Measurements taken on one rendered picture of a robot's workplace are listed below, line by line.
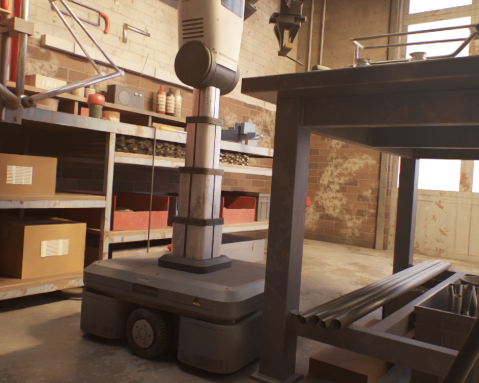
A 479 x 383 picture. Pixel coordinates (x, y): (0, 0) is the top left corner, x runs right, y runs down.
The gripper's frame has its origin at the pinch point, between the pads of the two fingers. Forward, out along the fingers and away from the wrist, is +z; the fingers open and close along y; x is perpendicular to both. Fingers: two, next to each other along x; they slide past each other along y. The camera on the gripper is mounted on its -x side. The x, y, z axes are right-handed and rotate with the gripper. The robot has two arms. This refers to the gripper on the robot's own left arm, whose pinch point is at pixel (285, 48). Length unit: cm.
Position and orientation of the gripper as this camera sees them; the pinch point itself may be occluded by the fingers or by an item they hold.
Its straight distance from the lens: 142.1
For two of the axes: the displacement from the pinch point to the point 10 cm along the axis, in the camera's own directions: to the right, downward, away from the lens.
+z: -0.7, 10.0, 0.1
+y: 9.8, 0.6, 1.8
